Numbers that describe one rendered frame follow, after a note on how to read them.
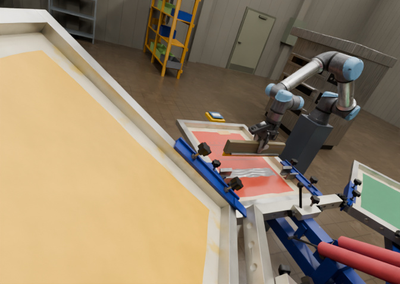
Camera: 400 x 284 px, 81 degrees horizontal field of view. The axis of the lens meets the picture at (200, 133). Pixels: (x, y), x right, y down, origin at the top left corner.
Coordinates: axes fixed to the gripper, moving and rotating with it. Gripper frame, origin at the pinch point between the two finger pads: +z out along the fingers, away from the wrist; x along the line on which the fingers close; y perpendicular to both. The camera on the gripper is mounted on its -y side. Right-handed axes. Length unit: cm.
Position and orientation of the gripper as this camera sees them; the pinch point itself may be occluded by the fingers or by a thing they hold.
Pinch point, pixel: (255, 149)
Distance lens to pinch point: 135.4
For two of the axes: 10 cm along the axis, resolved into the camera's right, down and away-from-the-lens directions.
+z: -2.8, 8.4, 4.6
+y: 8.8, 0.4, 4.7
